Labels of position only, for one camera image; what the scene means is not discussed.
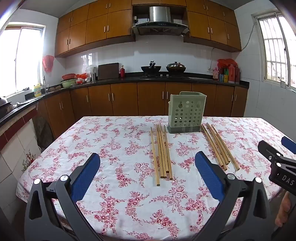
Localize bright sliding window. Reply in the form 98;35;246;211
0;22;46;99

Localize steel range hood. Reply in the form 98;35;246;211
132;6;189;36

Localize green basin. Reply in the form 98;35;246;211
61;79;77;88

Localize dark cutting board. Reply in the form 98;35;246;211
98;62;120;80

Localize group of condiment bottles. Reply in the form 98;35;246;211
213;65;241;84

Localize black wok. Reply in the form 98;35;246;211
141;61;162;75

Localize person's right hand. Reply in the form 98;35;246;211
275;192;291;228

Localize wooden chopstick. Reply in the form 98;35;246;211
160;123;170;174
158;124;167;179
156;125;164;179
203;124;228;171
208;124;231;163
150;126;160;186
211;124;239;171
200;124;223;168
206;122;229;165
163;125;173;181

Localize red floral tablecloth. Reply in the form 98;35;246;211
16;115;292;241

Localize dark clay pot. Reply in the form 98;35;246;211
0;97;14;114

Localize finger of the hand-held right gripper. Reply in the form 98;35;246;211
281;136;296;155
257;140;286;170

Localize green perforated utensil holder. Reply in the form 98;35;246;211
168;91;207;134

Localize wooden lower cabinets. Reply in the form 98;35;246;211
36;82;249;142

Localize barred window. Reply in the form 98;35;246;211
252;10;296;90

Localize black kitchen countertop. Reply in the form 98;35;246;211
0;72;250;127

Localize lidded wok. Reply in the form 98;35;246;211
166;62;186;73

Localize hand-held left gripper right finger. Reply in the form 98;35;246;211
195;151;273;241

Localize red and white plastic bag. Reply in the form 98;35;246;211
76;73;89;84

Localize gas stove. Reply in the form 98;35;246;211
141;72;189;78

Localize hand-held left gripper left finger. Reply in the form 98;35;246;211
24;152;102;241

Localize dark patterned cloth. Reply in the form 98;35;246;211
32;116;55;149

